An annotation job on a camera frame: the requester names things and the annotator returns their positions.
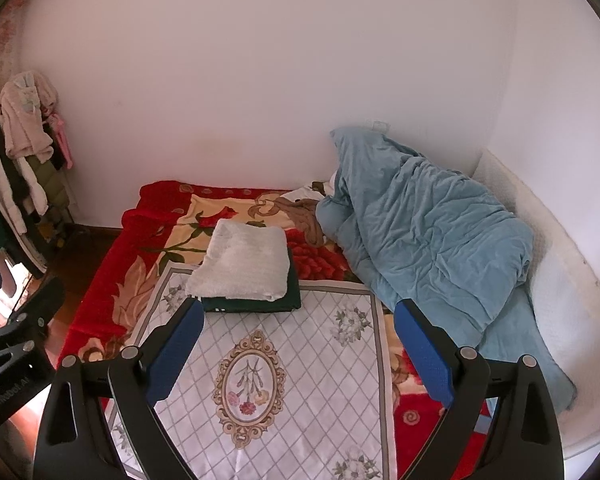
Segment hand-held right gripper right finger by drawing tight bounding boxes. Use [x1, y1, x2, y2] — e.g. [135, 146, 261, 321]
[394, 297, 566, 480]

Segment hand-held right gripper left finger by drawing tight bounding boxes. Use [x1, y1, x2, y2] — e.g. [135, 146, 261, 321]
[32, 297, 206, 480]

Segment dark green garment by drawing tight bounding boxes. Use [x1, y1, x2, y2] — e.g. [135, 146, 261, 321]
[200, 247, 302, 315]

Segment white towel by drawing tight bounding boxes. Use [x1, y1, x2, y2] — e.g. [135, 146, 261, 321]
[185, 219, 291, 303]

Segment black metal clothes rack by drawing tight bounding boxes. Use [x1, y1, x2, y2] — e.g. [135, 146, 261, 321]
[0, 105, 76, 281]

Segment clothes rack with garments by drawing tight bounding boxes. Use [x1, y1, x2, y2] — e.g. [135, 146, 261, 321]
[0, 71, 76, 271]

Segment red floral blanket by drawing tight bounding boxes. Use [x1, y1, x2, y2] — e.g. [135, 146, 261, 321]
[57, 180, 496, 480]

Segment white diamond-pattern cloth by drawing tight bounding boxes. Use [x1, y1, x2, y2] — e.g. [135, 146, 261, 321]
[102, 260, 398, 480]

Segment light blue duvet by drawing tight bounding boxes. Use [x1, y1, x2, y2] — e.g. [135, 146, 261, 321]
[315, 126, 578, 411]

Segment white mattress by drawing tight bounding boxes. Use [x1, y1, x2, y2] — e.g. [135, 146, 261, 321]
[472, 147, 600, 458]

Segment pink hanging item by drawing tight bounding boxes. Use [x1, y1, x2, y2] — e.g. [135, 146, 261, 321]
[42, 110, 75, 171]

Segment brown cloth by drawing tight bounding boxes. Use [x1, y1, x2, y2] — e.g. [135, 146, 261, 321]
[272, 195, 328, 248]

